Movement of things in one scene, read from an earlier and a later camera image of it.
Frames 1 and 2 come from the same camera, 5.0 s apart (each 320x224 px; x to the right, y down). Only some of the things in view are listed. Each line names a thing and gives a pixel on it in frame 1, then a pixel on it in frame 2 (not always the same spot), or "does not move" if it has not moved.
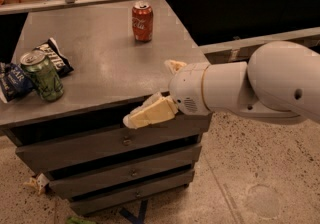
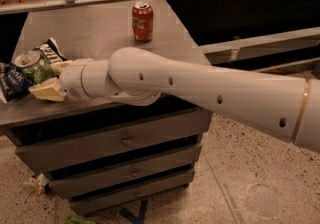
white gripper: [187, 87] → [71, 80]
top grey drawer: [114, 143] does not move
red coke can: [142, 21] does not move
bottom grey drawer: [101, 201] does not move
